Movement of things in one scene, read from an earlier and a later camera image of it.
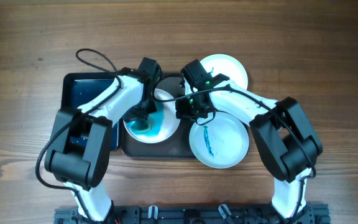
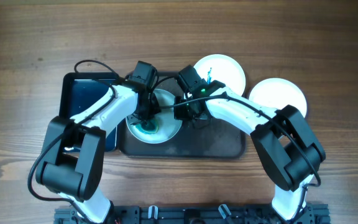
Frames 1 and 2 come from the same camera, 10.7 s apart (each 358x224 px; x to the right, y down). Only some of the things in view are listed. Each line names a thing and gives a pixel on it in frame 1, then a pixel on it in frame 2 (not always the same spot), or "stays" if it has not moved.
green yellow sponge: x=141 y=126 stays
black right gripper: x=183 y=112 stays
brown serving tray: x=178 y=147 stays
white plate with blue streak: x=222 y=143 to x=169 y=127
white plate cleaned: x=164 y=123 to x=278 y=93
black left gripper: x=130 y=114 stays
